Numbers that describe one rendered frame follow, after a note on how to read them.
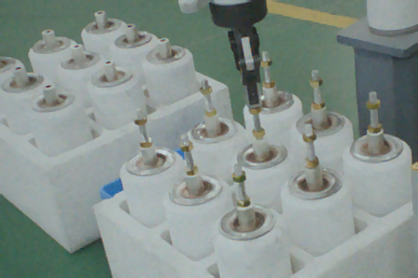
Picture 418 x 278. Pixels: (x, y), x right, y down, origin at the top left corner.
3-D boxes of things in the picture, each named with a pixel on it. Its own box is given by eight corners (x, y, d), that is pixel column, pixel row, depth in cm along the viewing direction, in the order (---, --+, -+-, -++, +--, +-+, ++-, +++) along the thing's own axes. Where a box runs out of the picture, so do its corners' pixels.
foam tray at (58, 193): (142, 109, 196) (124, 37, 186) (242, 164, 168) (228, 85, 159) (-18, 179, 177) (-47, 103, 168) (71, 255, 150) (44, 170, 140)
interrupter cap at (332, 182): (300, 208, 109) (299, 203, 108) (279, 181, 115) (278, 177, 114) (352, 190, 110) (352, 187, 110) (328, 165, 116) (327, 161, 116)
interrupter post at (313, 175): (310, 192, 111) (308, 172, 109) (303, 184, 113) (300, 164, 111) (327, 187, 112) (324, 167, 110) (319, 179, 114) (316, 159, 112)
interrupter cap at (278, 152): (298, 152, 121) (298, 148, 120) (264, 176, 116) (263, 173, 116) (260, 140, 125) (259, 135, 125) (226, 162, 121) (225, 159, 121)
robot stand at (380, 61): (393, 146, 166) (386, 3, 150) (457, 167, 157) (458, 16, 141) (346, 180, 158) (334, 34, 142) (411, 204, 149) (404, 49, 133)
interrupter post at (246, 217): (239, 220, 108) (235, 200, 106) (257, 218, 108) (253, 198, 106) (238, 230, 106) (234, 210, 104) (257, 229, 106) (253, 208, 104)
